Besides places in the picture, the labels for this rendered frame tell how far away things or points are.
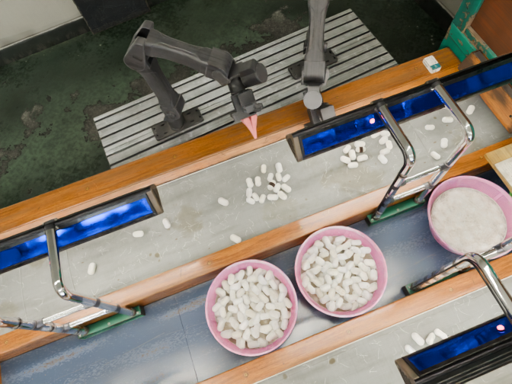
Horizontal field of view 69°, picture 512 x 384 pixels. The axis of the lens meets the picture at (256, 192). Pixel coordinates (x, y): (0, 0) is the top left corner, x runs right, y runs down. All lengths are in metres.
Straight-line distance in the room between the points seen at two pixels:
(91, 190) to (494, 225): 1.30
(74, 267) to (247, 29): 1.99
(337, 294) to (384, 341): 0.17
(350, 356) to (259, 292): 0.30
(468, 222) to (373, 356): 0.51
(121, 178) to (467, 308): 1.14
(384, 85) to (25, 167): 2.07
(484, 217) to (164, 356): 1.07
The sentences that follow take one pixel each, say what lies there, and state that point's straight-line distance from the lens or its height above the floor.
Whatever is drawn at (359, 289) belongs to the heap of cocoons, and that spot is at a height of 0.75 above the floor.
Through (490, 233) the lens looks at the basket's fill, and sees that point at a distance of 1.34.
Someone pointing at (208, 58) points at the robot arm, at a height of 1.07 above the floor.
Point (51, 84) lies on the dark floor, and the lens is 2.92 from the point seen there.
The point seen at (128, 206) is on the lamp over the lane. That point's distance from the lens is 0.91.
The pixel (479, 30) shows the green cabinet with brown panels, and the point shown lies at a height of 0.89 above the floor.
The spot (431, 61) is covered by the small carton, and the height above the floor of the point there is 0.78.
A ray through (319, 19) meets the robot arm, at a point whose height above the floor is 1.05.
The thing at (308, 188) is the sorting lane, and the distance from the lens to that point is 1.24.
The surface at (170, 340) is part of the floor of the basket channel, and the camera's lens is 1.25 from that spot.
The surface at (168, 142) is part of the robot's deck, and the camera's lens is 1.48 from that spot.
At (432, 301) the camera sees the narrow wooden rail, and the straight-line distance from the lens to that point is 1.18.
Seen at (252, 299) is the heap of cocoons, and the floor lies 0.74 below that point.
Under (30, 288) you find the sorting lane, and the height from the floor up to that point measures 0.74.
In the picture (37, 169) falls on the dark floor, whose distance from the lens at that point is 2.58.
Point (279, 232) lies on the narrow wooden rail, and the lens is 1.16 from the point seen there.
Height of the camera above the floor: 1.87
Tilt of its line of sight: 66 degrees down
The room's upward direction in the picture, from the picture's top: 11 degrees counter-clockwise
